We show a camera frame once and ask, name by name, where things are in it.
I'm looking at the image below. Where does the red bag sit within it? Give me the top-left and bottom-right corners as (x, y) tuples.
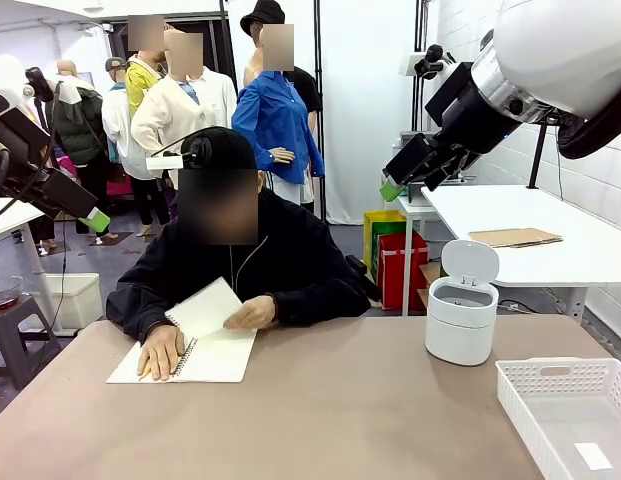
(378, 232), (430, 311)

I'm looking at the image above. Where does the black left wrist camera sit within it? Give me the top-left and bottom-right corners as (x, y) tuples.
(22, 66), (56, 104)

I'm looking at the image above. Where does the yellow green bag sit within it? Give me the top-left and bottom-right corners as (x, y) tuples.
(363, 209), (409, 284)

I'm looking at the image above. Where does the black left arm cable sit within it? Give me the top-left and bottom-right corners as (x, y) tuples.
(0, 79), (64, 222)

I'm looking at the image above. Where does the white backdrop sheet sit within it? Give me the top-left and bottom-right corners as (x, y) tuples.
(227, 0), (426, 226)

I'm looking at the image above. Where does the person's left hand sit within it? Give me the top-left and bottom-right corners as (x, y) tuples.
(223, 295), (279, 331)

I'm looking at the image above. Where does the black light stand pole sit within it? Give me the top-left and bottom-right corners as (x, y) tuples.
(312, 0), (325, 224)
(413, 0), (424, 134)

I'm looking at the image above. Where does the flat brown cardboard sheet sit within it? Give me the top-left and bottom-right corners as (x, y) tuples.
(468, 227), (564, 249)

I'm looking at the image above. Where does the cream cardigan mannequin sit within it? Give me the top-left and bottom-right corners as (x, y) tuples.
(131, 32), (239, 184)

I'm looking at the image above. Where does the clear glass bowl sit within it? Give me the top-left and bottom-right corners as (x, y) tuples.
(0, 275), (25, 312)

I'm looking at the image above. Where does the person's right forearm black sleeve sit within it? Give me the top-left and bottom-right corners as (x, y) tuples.
(105, 284), (179, 346)

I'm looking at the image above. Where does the person torso black jacket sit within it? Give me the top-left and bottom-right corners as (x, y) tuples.
(105, 126), (371, 346)

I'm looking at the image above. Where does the black right arm hose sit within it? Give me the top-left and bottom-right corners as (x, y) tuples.
(557, 99), (621, 160)

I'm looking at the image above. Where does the black cap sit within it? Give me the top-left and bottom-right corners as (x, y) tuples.
(182, 126), (259, 174)

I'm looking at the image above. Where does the white head-mounted camera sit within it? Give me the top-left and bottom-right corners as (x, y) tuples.
(145, 137), (214, 171)

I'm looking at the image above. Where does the white spiral notebook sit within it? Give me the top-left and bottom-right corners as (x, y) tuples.
(105, 277), (259, 385)

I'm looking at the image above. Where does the black seat behind person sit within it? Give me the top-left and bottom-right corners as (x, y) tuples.
(345, 254), (382, 302)

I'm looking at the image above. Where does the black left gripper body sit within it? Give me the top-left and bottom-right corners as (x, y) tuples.
(0, 106), (57, 202)

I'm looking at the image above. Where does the white perforated plastic basket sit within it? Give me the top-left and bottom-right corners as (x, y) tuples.
(494, 357), (621, 480)

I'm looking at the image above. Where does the black tripod stand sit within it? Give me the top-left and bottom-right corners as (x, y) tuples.
(527, 122), (549, 190)

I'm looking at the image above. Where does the white table with leg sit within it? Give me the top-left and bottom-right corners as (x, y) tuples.
(0, 197), (66, 337)

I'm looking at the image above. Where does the yellow jacket mannequin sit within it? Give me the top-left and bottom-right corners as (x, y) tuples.
(124, 14), (166, 119)

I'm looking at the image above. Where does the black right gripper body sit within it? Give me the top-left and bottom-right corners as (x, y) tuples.
(424, 62), (521, 156)

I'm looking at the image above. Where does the blue shirt mannequin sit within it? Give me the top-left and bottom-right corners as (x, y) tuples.
(231, 22), (325, 209)

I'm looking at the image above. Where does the white lidded trash bin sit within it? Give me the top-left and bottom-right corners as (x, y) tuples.
(424, 239), (500, 367)

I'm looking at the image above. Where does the black bucket hat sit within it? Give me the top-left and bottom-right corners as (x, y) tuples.
(239, 0), (286, 37)

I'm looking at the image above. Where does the grey plastic stool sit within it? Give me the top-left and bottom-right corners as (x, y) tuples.
(0, 294), (62, 391)

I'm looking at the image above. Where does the white shirt mannequin grey cap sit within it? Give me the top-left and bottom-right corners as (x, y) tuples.
(100, 56), (164, 239)

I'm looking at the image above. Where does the large white table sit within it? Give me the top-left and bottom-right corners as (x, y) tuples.
(420, 183), (621, 317)

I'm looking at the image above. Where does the small white side table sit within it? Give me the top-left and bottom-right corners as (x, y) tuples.
(392, 192), (444, 317)

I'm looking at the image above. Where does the person's right hand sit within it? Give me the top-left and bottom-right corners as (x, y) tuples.
(136, 324), (186, 382)

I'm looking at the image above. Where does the small white paper label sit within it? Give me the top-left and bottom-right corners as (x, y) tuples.
(573, 442), (614, 471)

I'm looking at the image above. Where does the black t-shirt mannequin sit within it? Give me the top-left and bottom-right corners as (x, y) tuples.
(284, 66), (322, 134)

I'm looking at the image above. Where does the white plastic floor crate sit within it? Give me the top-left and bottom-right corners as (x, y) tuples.
(29, 272), (104, 332)

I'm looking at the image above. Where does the person's left forearm black sleeve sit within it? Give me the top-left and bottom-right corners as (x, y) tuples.
(272, 284), (371, 329)

